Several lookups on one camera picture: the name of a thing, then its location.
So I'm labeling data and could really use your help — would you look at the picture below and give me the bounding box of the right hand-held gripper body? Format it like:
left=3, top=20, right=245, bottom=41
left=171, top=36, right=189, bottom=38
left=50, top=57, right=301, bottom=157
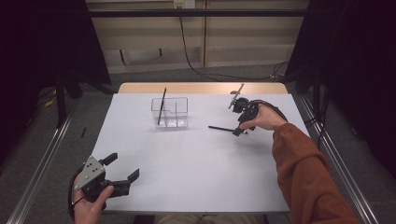
left=228, top=82, right=261, bottom=131

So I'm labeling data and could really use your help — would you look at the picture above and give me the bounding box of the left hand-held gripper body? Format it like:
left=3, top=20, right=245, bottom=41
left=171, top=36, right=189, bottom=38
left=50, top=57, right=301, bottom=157
left=73, top=156, right=132, bottom=210

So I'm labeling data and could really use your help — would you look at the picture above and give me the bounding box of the black pen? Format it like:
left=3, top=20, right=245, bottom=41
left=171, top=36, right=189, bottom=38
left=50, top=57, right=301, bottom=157
left=156, top=87, right=168, bottom=127
left=207, top=125, right=249, bottom=135

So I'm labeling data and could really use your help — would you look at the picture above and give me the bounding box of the clear plastic pen holder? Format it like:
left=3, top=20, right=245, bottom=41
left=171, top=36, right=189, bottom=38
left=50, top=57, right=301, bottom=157
left=150, top=96, right=190, bottom=130

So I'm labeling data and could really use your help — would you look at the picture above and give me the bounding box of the person's right hand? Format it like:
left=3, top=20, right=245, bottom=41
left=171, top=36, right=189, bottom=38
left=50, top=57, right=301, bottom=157
left=239, top=104, right=288, bottom=132

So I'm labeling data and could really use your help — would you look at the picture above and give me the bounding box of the person's left hand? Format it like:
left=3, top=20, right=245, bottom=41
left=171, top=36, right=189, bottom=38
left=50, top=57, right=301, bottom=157
left=72, top=185, right=115, bottom=224

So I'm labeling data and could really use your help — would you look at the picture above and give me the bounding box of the white table cover sheet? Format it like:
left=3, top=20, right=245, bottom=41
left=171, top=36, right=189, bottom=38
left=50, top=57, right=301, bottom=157
left=90, top=92, right=311, bottom=215

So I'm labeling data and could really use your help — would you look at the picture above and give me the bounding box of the black metal stand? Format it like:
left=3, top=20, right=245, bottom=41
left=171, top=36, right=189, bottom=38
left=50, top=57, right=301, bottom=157
left=312, top=66, right=332, bottom=151
left=53, top=70, right=117, bottom=129

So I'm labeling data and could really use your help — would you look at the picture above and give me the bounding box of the dark curtain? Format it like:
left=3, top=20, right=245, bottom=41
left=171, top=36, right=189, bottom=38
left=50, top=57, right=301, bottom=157
left=285, top=0, right=396, bottom=180
left=0, top=0, right=112, bottom=164

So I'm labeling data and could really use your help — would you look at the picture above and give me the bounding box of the right hand-held gripper cable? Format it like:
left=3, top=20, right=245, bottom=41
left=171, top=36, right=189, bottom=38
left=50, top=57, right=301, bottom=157
left=251, top=99, right=290, bottom=123

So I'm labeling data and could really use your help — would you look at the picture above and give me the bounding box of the hand-held gripper cable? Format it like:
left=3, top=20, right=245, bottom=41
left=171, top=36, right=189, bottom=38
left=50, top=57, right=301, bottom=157
left=251, top=99, right=290, bottom=123
left=67, top=167, right=86, bottom=221

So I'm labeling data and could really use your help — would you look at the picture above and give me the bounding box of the left hand-held gripper cable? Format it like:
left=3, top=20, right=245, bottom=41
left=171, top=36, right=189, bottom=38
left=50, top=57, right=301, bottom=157
left=67, top=167, right=86, bottom=221

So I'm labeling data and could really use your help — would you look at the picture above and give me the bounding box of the aluminium floor rail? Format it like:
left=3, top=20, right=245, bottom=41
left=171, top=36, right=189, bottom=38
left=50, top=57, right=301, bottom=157
left=298, top=94, right=380, bottom=224
left=6, top=98, right=82, bottom=224

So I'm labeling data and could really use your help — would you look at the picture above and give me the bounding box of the black hanging wall cable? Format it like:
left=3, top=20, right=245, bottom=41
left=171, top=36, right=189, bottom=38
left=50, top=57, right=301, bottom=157
left=178, top=15, right=290, bottom=82

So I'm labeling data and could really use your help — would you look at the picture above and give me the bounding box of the black horizontal frame bar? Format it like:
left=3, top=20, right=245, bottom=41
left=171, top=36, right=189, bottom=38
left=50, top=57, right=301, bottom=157
left=88, top=8, right=310, bottom=19

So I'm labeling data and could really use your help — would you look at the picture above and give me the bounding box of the white wall socket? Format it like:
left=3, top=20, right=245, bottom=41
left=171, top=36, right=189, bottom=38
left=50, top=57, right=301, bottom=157
left=173, top=0, right=197, bottom=9

